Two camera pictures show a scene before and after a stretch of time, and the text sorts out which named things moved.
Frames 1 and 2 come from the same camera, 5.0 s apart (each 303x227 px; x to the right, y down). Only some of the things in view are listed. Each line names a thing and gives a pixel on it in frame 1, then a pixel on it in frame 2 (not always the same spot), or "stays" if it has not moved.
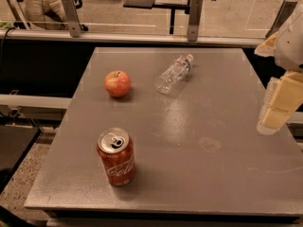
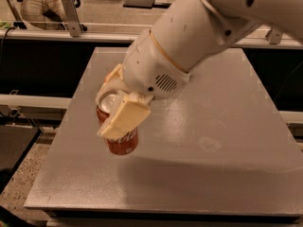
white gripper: x=291 y=49 → x=151 y=66
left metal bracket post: x=72 y=15 stays
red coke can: x=116 y=150 → x=106 y=104
